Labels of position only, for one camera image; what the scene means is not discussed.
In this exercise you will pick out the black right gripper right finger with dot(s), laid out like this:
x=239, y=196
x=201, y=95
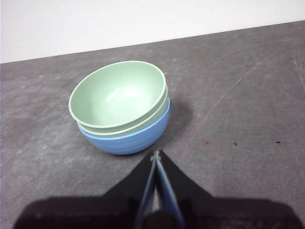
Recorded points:
x=226, y=214

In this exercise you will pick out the green ribbed bowl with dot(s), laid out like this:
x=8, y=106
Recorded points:
x=143, y=122
x=114, y=95

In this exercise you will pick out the blue ribbed bowl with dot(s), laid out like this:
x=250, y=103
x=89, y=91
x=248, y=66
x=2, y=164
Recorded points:
x=133, y=143

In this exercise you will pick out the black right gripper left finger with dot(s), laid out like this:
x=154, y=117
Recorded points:
x=95, y=212

